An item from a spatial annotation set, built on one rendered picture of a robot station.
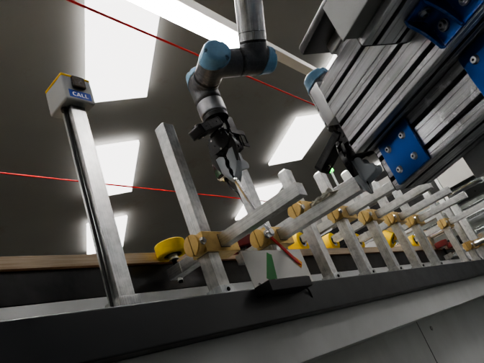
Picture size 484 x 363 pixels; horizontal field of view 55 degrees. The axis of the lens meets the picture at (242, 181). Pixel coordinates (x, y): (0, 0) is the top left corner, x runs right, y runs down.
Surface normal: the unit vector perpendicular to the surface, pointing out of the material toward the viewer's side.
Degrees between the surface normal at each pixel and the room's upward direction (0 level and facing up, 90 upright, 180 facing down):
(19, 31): 180
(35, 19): 180
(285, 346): 90
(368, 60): 90
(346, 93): 90
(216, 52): 90
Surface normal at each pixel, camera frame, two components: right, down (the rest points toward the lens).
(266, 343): 0.69, -0.52
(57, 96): -0.64, -0.10
